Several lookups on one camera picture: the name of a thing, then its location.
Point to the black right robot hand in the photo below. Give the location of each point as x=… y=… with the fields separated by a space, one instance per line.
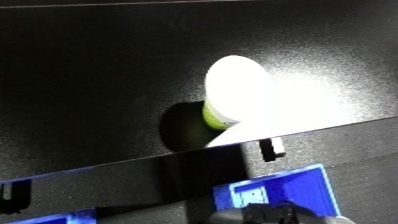
x=272 y=215

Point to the white paper cup green band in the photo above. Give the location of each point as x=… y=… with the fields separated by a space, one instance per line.
x=237 y=86

